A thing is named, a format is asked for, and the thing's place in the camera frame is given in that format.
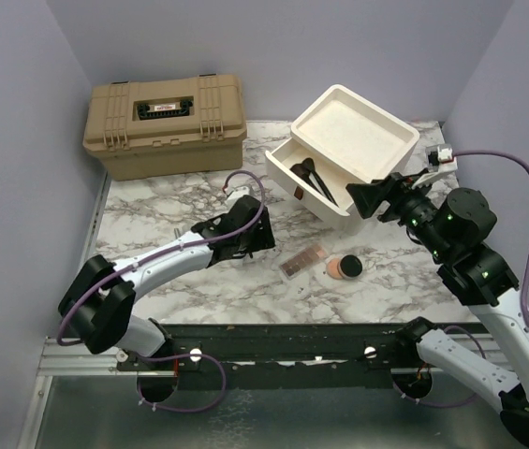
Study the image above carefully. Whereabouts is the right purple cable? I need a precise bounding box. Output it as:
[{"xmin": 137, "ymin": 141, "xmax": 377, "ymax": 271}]
[{"xmin": 392, "ymin": 149, "xmax": 529, "ymax": 408}]

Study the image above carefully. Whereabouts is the cream top drawer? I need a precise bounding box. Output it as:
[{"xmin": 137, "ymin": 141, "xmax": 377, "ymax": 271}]
[{"xmin": 265, "ymin": 138, "xmax": 371, "ymax": 230}]

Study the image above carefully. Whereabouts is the black fan makeup brush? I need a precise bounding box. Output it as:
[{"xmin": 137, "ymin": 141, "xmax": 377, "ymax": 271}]
[{"xmin": 290, "ymin": 163, "xmax": 323, "ymax": 195}]

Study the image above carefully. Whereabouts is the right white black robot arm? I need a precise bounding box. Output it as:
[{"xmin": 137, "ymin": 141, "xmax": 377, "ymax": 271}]
[{"xmin": 346, "ymin": 173, "xmax": 529, "ymax": 448}]

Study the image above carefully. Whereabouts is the brown eyeshadow palette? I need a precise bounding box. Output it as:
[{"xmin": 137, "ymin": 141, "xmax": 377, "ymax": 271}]
[{"xmin": 279, "ymin": 244, "xmax": 327, "ymax": 279}]

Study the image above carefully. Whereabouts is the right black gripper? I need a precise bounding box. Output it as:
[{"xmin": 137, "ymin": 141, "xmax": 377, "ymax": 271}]
[{"xmin": 346, "ymin": 167, "xmax": 451, "ymax": 259}]

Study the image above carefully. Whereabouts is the tan plastic toolbox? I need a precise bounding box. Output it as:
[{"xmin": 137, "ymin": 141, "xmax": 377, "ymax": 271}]
[{"xmin": 83, "ymin": 74, "xmax": 247, "ymax": 181}]

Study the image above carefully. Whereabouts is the black mounting rail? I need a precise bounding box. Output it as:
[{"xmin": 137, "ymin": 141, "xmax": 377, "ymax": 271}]
[{"xmin": 118, "ymin": 320, "xmax": 433, "ymax": 392}]

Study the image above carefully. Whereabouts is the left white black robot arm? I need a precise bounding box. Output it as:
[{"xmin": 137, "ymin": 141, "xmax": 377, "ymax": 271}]
[{"xmin": 58, "ymin": 195, "xmax": 275, "ymax": 369}]

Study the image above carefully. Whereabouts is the black angled makeup brush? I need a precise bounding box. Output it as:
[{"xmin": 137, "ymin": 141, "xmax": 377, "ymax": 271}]
[{"xmin": 301, "ymin": 157, "xmax": 337, "ymax": 206}]

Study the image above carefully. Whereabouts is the black round compact jar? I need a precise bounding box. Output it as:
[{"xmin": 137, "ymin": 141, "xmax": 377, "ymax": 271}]
[{"xmin": 338, "ymin": 254, "xmax": 363, "ymax": 279}]

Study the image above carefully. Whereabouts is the cream drawer organizer cabinet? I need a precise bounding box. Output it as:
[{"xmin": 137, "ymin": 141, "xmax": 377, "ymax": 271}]
[{"xmin": 291, "ymin": 84, "xmax": 419, "ymax": 234}]

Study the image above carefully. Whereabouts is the aluminium extrusion rail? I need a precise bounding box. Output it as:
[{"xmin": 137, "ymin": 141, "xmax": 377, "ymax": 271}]
[{"xmin": 38, "ymin": 336, "xmax": 141, "ymax": 376}]

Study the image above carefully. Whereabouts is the orange makeup sponge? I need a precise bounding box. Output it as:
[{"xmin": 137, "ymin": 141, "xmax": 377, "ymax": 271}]
[{"xmin": 326, "ymin": 258, "xmax": 344, "ymax": 280}]

